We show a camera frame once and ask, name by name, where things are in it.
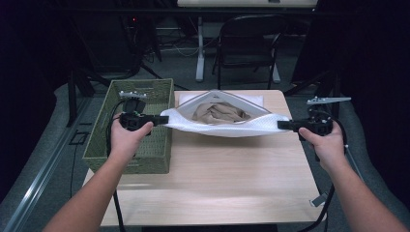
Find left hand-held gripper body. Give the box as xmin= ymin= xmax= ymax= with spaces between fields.
xmin=119 ymin=91 xmax=153 ymax=131

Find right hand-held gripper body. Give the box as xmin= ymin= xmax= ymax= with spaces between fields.
xmin=299 ymin=96 xmax=352 ymax=136

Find green woven basket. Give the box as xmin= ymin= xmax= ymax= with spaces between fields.
xmin=82 ymin=78 xmax=175 ymax=175

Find beige garment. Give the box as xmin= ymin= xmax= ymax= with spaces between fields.
xmin=191 ymin=101 xmax=251 ymax=126

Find white mesh laundry bag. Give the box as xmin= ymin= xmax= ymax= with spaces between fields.
xmin=160 ymin=89 xmax=291 ymax=138

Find person's left hand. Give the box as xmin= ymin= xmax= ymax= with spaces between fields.
xmin=110 ymin=112 xmax=155 ymax=160

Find person's right hand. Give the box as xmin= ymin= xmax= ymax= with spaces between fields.
xmin=298 ymin=122 xmax=347 ymax=172

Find black metal stand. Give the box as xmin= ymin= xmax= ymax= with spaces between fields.
xmin=66 ymin=69 xmax=112 ymax=128
xmin=283 ymin=69 xmax=342 ymax=131

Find black floor socket plate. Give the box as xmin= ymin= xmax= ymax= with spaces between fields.
xmin=69 ymin=130 xmax=91 ymax=146

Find white background desk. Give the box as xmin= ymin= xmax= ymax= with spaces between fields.
xmin=177 ymin=0 xmax=318 ymax=84

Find grey tape piece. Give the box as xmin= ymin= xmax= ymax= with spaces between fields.
xmin=309 ymin=192 xmax=330 ymax=208

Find black folding chair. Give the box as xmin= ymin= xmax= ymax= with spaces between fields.
xmin=211 ymin=14 xmax=288 ymax=91

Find right hand-held gripper cable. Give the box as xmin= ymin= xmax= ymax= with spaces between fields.
xmin=298 ymin=110 xmax=350 ymax=232

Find hand-held gripper cable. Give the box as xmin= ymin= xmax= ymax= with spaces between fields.
xmin=298 ymin=110 xmax=350 ymax=232
xmin=105 ymin=100 xmax=128 ymax=232

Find thin black floor cable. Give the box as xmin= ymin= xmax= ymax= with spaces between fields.
xmin=69 ymin=144 xmax=79 ymax=199

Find left hand-held gripper cable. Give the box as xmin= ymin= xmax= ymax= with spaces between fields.
xmin=105 ymin=100 xmax=128 ymax=232

